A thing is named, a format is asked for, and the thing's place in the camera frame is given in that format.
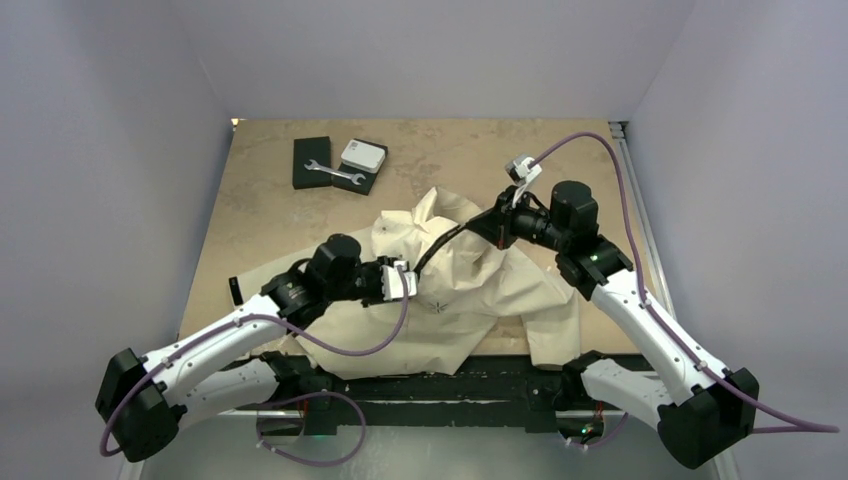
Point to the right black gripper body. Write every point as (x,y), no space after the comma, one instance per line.
(508,210)

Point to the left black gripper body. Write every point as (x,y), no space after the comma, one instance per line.
(366,281)

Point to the beige jacket with black lining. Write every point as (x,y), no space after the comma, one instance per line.
(463,291)

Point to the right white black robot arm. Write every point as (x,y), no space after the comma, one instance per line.
(692,401)

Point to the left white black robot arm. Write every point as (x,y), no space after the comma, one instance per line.
(146,400)

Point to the white tag black card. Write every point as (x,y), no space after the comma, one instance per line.
(363,155)

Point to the silver open-end wrench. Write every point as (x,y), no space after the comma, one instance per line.
(354,178)

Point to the black pouch with wrench logo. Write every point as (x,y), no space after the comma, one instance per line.
(306,151)

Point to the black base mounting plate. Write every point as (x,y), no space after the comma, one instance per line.
(486,391)

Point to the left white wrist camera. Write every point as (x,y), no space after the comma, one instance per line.
(398,280)

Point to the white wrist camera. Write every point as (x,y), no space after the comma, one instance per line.
(523,171)
(398,280)

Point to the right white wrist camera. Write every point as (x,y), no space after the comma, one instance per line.
(523,171)

